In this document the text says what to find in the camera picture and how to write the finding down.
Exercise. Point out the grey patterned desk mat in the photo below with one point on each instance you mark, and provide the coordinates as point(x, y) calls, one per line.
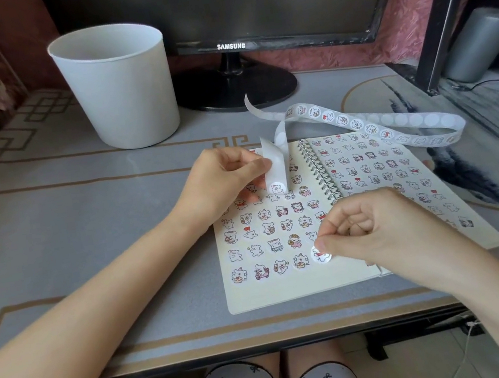
point(84, 211)

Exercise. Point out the white sticker strip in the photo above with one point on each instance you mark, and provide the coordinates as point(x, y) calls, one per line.
point(407, 119)

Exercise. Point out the person's left forearm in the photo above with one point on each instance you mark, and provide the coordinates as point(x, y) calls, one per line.
point(87, 323)

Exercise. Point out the person's leg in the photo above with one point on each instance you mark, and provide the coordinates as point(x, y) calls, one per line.
point(314, 359)
point(269, 370)

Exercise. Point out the person's left hand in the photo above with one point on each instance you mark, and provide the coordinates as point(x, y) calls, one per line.
point(211, 183)

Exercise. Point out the white plastic waste bin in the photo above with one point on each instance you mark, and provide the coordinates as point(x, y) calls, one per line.
point(124, 102)

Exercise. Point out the grey cylindrical speaker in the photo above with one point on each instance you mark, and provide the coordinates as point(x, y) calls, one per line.
point(478, 45)

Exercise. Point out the person's right leg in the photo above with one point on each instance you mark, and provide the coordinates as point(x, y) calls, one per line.
point(314, 359)

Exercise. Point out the person's right forearm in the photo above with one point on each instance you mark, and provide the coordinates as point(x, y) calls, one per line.
point(490, 300)

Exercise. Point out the black desk frame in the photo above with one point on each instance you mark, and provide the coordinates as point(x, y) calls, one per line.
point(376, 347)

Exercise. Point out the round cartoon sticker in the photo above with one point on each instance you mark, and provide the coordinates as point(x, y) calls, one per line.
point(301, 261)
point(323, 258)

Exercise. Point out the cream spiral notebook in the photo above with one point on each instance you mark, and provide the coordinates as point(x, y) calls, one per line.
point(283, 291)

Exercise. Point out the person's right hand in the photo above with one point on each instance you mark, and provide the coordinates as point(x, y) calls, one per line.
point(386, 227)

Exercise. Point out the person's left leg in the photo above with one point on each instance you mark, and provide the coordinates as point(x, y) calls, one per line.
point(269, 370)

